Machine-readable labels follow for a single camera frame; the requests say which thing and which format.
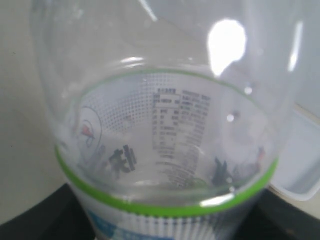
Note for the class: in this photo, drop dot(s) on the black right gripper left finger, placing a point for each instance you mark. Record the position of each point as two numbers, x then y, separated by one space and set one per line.
58 217

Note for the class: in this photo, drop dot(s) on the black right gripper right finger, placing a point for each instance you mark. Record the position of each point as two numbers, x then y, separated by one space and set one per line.
276 217

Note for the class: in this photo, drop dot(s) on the clear plastic drink bottle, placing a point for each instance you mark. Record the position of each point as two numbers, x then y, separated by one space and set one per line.
168 115

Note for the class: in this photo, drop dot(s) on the white plastic tray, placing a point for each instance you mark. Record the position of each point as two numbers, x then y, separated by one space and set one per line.
298 172

